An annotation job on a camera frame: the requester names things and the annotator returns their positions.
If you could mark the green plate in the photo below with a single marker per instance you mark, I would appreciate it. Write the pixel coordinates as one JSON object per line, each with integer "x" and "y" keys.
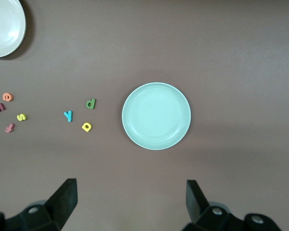
{"x": 156, "y": 115}

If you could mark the green letter p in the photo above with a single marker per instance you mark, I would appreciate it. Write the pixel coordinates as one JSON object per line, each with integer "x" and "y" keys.
{"x": 92, "y": 103}

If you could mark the beige plate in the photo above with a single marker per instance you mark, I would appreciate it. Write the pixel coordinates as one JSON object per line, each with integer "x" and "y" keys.
{"x": 2, "y": 26}

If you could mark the yellow letter s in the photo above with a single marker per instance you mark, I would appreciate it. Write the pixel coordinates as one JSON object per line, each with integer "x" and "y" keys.
{"x": 21, "y": 117}

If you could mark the pink letter f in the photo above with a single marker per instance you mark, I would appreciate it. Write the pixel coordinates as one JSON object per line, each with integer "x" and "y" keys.
{"x": 9, "y": 128}

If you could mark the teal letter y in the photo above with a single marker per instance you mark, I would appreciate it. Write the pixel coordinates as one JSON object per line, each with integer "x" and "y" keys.
{"x": 68, "y": 116}

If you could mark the yellow letter a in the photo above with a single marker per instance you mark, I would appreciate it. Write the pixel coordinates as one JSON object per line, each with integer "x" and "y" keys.
{"x": 84, "y": 126}

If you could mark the brown table cover sheet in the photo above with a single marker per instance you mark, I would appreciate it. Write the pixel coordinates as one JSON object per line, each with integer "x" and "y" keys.
{"x": 144, "y": 36}

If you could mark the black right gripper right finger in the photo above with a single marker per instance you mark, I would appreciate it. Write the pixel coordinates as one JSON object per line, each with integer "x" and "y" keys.
{"x": 207, "y": 216}

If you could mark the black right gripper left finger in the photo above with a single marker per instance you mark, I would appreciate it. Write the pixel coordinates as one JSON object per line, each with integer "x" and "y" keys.
{"x": 50, "y": 211}

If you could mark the orange letter e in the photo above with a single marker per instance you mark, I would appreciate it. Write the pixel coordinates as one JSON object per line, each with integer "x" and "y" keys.
{"x": 5, "y": 97}

